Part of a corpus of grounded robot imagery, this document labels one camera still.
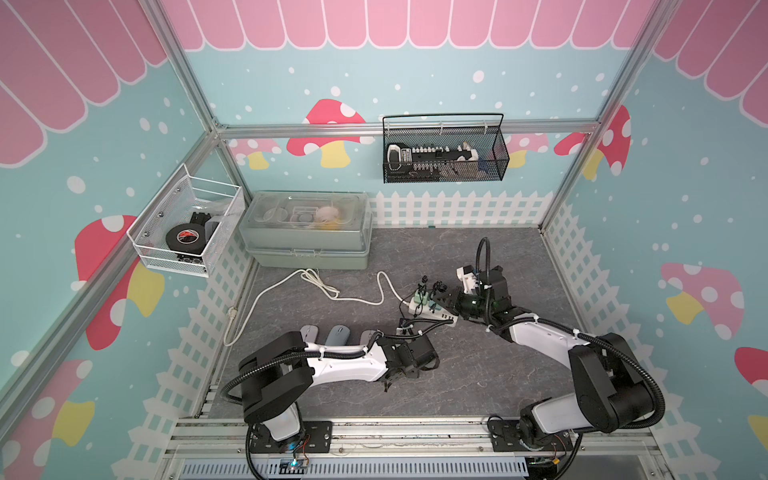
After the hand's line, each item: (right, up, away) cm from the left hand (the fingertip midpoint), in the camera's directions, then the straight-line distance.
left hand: (404, 364), depth 85 cm
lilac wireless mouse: (-29, +8, +5) cm, 30 cm away
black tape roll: (-53, +36, -14) cm, 65 cm away
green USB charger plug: (+4, +18, +5) cm, 19 cm away
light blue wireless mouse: (-20, +7, +4) cm, 21 cm away
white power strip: (+8, +14, +7) cm, 18 cm away
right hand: (+8, +19, +1) cm, 21 cm away
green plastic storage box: (-32, +40, +14) cm, 53 cm away
